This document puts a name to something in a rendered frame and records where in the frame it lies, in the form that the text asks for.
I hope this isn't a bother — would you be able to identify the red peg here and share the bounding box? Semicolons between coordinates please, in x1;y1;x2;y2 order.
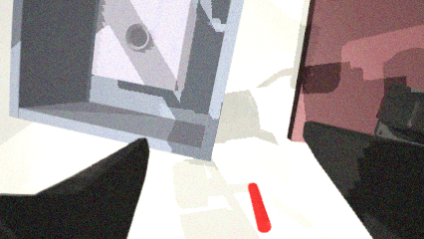
248;182;272;233

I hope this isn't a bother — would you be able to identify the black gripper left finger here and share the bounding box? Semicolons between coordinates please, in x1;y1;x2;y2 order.
0;137;150;239

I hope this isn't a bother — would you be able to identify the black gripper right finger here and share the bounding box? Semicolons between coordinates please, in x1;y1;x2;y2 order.
303;120;424;239

